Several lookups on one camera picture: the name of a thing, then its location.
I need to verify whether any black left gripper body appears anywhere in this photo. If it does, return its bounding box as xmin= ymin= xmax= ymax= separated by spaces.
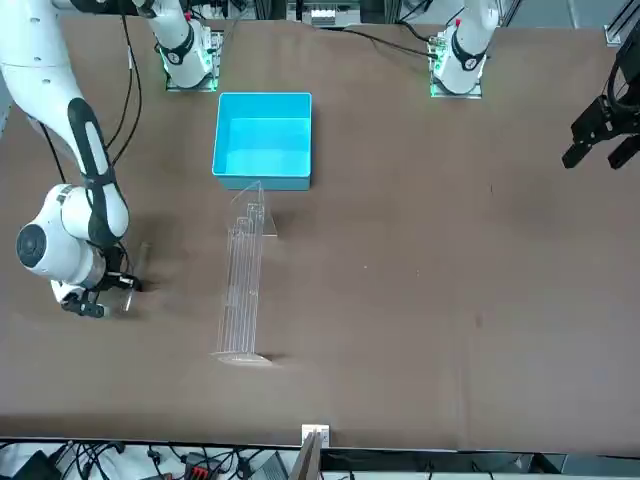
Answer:
xmin=606 ymin=29 xmax=640 ymax=134

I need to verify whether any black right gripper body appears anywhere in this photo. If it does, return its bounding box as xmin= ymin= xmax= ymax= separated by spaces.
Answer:
xmin=93 ymin=242 xmax=127 ymax=290

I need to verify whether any thin clear thermometer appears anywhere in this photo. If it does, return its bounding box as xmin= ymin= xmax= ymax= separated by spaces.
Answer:
xmin=123 ymin=241 xmax=152 ymax=313

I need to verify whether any clear acrylic tiered rack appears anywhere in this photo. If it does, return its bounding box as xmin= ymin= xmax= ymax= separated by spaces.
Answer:
xmin=208 ymin=180 xmax=280 ymax=369

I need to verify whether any blue plastic bin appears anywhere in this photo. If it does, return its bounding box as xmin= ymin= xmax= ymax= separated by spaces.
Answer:
xmin=211 ymin=91 xmax=314 ymax=192

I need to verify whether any power strip with red switches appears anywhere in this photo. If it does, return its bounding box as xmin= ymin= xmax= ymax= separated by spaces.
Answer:
xmin=179 ymin=452 xmax=211 ymax=480

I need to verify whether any grey power strip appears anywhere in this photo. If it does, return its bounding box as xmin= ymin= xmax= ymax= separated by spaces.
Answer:
xmin=309 ymin=7 xmax=345 ymax=27

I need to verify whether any long black bar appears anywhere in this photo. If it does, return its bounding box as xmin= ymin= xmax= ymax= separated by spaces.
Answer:
xmin=319 ymin=448 xmax=569 ymax=474

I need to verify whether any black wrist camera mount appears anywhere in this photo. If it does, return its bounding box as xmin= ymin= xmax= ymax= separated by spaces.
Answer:
xmin=60 ymin=288 xmax=107 ymax=320

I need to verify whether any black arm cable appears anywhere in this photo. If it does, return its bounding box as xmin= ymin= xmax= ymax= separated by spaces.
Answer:
xmin=103 ymin=8 xmax=145 ymax=169

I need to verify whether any black cable on table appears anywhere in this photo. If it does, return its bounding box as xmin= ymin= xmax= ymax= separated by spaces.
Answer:
xmin=319 ymin=23 xmax=437 ymax=57

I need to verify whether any camera stand post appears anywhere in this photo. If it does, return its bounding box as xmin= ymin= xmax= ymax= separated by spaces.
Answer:
xmin=291 ymin=430 xmax=325 ymax=480

